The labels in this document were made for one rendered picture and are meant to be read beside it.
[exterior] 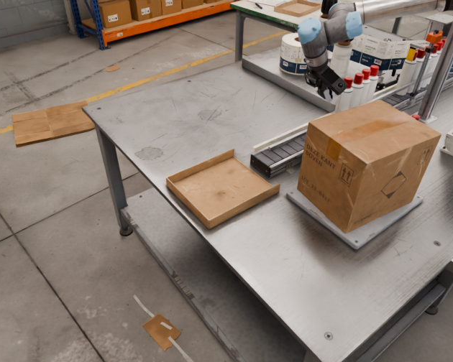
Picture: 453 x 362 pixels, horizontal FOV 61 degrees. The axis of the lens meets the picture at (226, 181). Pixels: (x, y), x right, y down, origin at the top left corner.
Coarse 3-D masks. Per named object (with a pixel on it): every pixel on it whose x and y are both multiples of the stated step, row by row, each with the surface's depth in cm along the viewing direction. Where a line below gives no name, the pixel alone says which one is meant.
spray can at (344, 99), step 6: (348, 78) 146; (348, 84) 147; (348, 90) 148; (342, 96) 149; (348, 96) 149; (342, 102) 151; (348, 102) 151; (336, 108) 154; (342, 108) 152; (348, 108) 154
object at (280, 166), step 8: (448, 80) 194; (416, 96) 181; (400, 104) 174; (256, 152) 144; (256, 160) 142; (288, 160) 141; (296, 160) 144; (256, 168) 144; (264, 168) 140; (272, 168) 137; (280, 168) 141; (272, 176) 140
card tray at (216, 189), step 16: (208, 160) 141; (224, 160) 147; (176, 176) 135; (192, 176) 139; (208, 176) 139; (224, 176) 139; (240, 176) 140; (256, 176) 140; (176, 192) 130; (192, 192) 132; (208, 192) 132; (224, 192) 132; (240, 192) 133; (256, 192) 133; (272, 192) 131; (192, 208) 124; (208, 208) 126; (224, 208) 126; (240, 208) 124; (208, 224) 119
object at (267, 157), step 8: (424, 88) 187; (392, 96) 180; (400, 96) 180; (408, 96) 180; (392, 104) 174; (304, 136) 152; (288, 144) 148; (296, 144) 148; (304, 144) 148; (264, 152) 143; (272, 152) 143; (280, 152) 144; (288, 152) 144; (296, 152) 144; (264, 160) 140; (272, 160) 140; (280, 160) 140
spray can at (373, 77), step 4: (372, 68) 155; (376, 68) 154; (372, 72) 156; (376, 72) 155; (372, 76) 157; (376, 76) 157; (372, 80) 157; (376, 80) 157; (372, 84) 158; (376, 84) 159; (368, 88) 159; (372, 88) 159; (368, 92) 160; (372, 92) 160; (368, 96) 161; (372, 96) 162; (368, 100) 162
